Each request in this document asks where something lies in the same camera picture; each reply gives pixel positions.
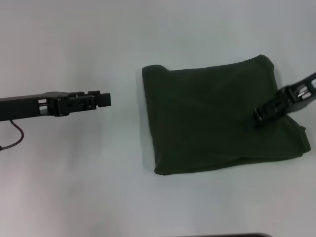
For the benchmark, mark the dark green printed t-shirt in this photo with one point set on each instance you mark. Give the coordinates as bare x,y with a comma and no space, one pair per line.
209,118

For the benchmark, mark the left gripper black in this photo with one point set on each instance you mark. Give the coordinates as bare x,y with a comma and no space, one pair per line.
27,106

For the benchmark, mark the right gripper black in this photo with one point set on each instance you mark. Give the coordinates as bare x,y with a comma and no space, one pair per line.
304,95

